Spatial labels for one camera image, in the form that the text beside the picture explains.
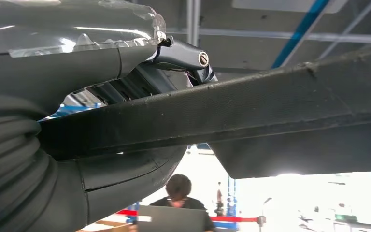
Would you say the grey laptop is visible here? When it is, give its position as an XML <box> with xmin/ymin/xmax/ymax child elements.
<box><xmin>136</xmin><ymin>204</ymin><xmax>208</xmax><ymax>232</ymax></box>

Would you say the brown wooden desk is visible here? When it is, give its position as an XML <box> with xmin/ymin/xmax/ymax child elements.
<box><xmin>76</xmin><ymin>219</ymin><xmax>138</xmax><ymax>232</ymax></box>

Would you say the blue ceiling pipe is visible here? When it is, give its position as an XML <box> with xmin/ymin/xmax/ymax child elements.
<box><xmin>270</xmin><ymin>0</ymin><xmax>332</xmax><ymax>70</ymax></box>

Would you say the person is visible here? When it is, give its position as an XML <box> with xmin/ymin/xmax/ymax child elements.
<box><xmin>215</xmin><ymin>182</ymin><xmax>225</xmax><ymax>217</ymax></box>
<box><xmin>129</xmin><ymin>174</ymin><xmax>217</xmax><ymax>232</ymax></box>

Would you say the blue metal shelf rack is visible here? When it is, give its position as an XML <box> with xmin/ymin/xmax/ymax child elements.
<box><xmin>126</xmin><ymin>175</ymin><xmax>238</xmax><ymax>231</ymax></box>

